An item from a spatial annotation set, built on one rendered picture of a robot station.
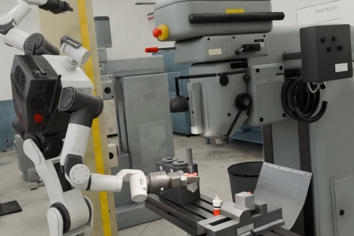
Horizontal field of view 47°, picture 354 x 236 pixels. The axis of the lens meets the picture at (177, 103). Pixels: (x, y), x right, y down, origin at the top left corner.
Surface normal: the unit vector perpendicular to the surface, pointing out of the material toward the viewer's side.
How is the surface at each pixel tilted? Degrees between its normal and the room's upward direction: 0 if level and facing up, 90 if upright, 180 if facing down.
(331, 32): 90
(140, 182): 43
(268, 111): 90
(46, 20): 90
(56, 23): 90
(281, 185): 63
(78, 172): 81
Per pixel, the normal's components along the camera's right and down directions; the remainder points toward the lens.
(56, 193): -0.63, 0.13
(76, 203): 0.62, -0.50
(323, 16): -0.86, 0.13
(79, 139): 0.42, -0.11
